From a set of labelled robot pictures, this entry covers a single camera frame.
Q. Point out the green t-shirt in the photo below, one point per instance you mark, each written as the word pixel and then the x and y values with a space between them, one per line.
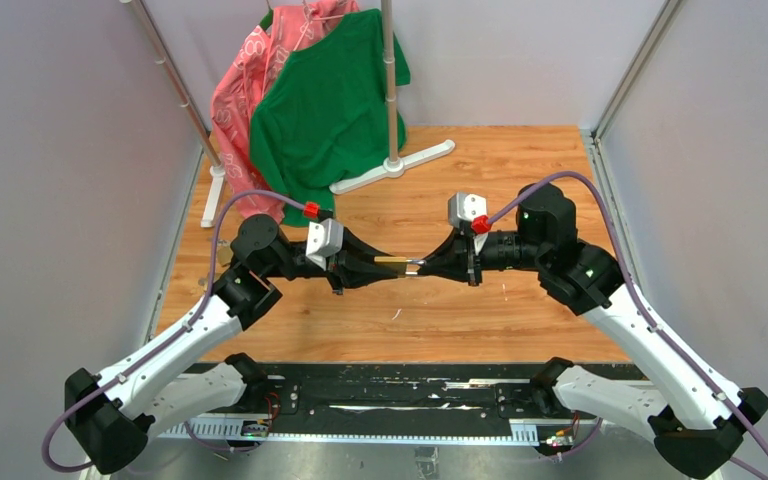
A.
pixel 323 118

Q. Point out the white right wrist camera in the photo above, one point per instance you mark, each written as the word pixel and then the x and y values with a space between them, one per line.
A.
pixel 465 207

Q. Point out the brass padlock with steel shackle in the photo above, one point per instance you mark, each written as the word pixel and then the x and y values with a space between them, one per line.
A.
pixel 402 266

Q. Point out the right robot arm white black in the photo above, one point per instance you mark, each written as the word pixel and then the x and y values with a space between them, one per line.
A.
pixel 695 418

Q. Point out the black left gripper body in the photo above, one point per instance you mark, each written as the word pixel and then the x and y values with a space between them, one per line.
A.
pixel 335 272

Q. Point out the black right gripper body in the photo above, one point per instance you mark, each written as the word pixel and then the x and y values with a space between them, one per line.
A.
pixel 475 266

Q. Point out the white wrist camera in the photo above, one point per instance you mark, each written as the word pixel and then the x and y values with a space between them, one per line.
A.
pixel 465 207
pixel 324 239

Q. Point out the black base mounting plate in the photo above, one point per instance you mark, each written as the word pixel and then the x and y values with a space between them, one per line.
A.
pixel 460 404

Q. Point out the white clothes rack stand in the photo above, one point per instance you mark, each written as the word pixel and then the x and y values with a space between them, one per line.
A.
pixel 390 132

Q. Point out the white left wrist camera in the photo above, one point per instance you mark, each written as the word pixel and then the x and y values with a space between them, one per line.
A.
pixel 324 239

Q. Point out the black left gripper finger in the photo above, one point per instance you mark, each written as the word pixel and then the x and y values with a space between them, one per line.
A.
pixel 356 247
pixel 358 275

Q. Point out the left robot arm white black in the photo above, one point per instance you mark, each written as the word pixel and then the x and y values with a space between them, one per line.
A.
pixel 115 413

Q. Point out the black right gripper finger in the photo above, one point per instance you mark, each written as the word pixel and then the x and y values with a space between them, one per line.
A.
pixel 453 247
pixel 453 269

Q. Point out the pink patterned garment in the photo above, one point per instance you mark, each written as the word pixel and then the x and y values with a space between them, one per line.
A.
pixel 259 62

